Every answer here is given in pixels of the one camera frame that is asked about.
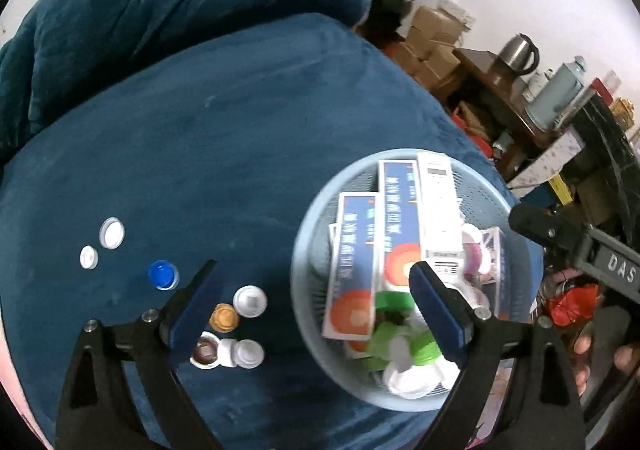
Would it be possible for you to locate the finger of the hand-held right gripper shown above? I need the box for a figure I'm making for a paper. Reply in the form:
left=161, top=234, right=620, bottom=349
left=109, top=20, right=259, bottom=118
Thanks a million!
left=509, top=204, right=593, bottom=263

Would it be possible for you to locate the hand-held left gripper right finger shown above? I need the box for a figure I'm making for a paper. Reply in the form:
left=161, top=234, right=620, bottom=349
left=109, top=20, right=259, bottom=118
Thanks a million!
left=409, top=261, right=586, bottom=450

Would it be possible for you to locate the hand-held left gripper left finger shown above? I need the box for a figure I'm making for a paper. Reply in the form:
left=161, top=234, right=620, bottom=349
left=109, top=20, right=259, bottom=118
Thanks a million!
left=57, top=259, right=221, bottom=450

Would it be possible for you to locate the amber bottle cap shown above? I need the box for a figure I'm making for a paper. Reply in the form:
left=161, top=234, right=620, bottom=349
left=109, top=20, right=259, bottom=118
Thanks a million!
left=209, top=303, right=241, bottom=333

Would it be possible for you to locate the green bottle cap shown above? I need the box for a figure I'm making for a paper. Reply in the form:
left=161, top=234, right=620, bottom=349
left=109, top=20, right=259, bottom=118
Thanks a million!
left=369, top=322, right=401, bottom=371
left=410, top=335, right=441, bottom=363
left=377, top=291, right=416, bottom=313

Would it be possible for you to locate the brown jar white rim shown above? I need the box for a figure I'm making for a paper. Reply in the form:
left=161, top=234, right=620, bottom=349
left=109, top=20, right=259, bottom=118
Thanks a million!
left=190, top=334, right=223, bottom=371

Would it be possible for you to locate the blue bottle cap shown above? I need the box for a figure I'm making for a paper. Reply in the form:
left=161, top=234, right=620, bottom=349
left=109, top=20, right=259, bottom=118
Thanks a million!
left=148, top=260, right=180, bottom=291

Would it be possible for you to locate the silver white cap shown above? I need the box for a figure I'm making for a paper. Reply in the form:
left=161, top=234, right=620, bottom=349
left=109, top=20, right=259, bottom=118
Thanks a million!
left=233, top=285, right=268, bottom=318

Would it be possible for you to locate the small white bottle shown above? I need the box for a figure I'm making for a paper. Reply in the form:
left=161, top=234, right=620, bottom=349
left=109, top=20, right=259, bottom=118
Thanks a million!
left=218, top=338, right=265, bottom=370

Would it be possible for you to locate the pink bottle cap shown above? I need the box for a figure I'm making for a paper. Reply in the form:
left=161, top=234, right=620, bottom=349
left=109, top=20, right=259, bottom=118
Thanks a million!
left=462, top=240, right=493, bottom=277

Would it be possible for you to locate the light blue plastic basket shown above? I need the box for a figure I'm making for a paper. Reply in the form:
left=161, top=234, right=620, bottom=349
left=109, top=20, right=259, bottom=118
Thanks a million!
left=291, top=148, right=546, bottom=412

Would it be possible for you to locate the clear lid white insert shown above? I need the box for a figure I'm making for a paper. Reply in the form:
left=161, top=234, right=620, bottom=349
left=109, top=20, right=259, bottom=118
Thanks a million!
left=99, top=217, right=126, bottom=249

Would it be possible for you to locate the person's right hand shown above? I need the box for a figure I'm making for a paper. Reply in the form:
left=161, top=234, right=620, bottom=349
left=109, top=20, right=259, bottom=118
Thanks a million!
left=574, top=334, right=640, bottom=398

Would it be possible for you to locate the red plastic bag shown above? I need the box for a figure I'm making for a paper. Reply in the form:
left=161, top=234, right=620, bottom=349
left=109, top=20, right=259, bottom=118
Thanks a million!
left=545, top=285, right=601, bottom=327

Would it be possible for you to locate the white flip cap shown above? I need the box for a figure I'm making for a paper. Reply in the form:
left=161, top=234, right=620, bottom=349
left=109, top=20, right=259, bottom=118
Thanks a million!
left=385, top=360, right=461, bottom=399

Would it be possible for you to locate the floral white board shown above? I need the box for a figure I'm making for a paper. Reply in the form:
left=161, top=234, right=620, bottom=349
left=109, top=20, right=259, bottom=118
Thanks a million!
left=507, top=132, right=586, bottom=191

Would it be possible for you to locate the black cabinet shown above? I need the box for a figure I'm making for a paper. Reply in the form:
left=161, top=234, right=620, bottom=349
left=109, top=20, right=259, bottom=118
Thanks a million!
left=565, top=94, right=640, bottom=243

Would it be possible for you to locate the white medicine box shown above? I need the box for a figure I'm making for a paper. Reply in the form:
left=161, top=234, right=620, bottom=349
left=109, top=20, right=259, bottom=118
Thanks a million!
left=416, top=151, right=465, bottom=283

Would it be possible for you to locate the light blue thermos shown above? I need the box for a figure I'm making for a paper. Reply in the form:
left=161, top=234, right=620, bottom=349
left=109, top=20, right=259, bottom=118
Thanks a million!
left=525, top=56, right=588, bottom=131

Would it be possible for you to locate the wooden table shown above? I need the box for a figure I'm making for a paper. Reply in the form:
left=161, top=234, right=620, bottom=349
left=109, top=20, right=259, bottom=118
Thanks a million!
left=450, top=47, right=556, bottom=181

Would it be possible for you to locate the steel electric kettle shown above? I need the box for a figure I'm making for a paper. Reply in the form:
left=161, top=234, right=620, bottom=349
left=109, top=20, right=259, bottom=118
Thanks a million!
left=500, top=33, right=541, bottom=76

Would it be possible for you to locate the blue plush bed sheet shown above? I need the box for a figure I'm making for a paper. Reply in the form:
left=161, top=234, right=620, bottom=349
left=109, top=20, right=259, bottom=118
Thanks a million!
left=0, top=12, right=546, bottom=450

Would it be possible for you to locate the pink bed sheet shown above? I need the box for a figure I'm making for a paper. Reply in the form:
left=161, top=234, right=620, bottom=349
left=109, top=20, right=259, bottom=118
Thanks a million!
left=0, top=345, right=51, bottom=450

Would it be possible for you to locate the stack of cardboard boxes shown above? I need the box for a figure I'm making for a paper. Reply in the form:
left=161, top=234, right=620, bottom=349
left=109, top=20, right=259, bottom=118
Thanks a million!
left=385, top=4, right=476, bottom=98

